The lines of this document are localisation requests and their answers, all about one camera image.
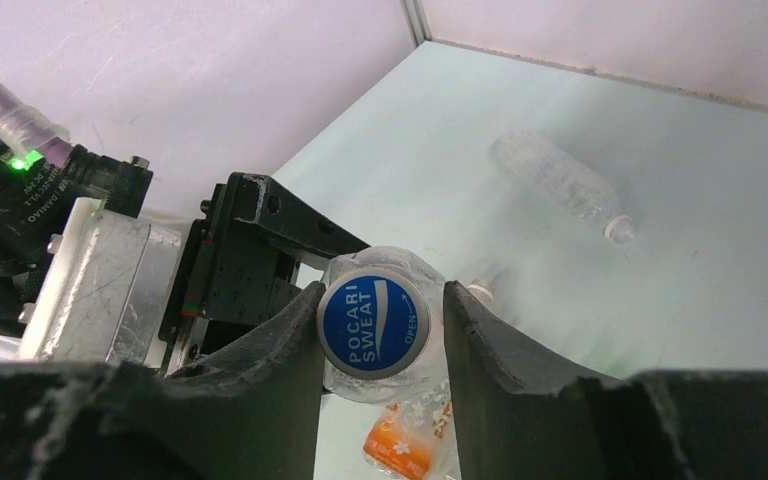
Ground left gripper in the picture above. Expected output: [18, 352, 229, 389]
[158, 172, 369, 371]

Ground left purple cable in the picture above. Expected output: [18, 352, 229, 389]
[0, 47, 74, 170]

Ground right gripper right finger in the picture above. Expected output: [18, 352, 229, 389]
[444, 281, 768, 479]

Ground orange label bottle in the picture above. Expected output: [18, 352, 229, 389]
[362, 378, 461, 480]

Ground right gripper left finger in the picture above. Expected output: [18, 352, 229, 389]
[0, 282, 325, 479]

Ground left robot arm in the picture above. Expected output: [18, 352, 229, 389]
[0, 140, 364, 373]

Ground Pocari Sweat blue cap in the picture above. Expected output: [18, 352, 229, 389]
[317, 266, 431, 381]

